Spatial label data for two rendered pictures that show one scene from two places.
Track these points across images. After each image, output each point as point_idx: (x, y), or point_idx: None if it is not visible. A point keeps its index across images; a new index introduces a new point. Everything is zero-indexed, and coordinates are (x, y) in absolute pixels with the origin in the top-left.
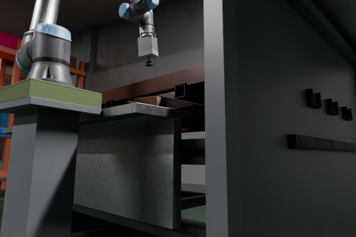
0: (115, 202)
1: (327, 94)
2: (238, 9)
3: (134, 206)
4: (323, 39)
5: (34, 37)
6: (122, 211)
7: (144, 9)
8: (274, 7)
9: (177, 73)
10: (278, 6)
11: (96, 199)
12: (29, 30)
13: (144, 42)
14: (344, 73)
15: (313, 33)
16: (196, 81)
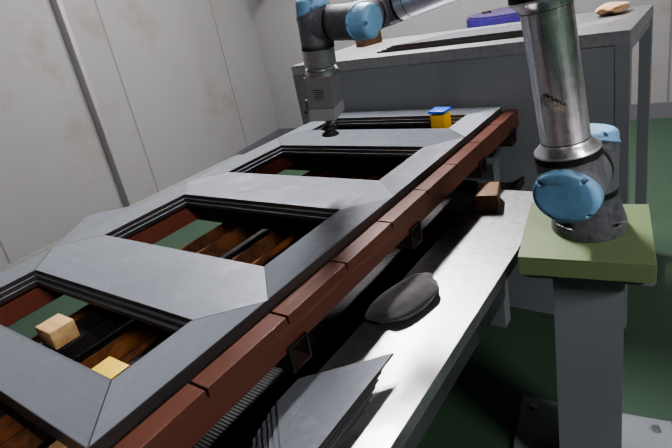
0: (469, 343)
1: None
2: (587, 105)
3: (484, 318)
4: (409, 77)
5: (618, 152)
6: (476, 341)
7: (385, 27)
8: (528, 83)
9: (478, 148)
10: (519, 80)
11: (449, 377)
12: (595, 138)
13: (336, 85)
14: (354, 100)
15: (438, 79)
16: (489, 153)
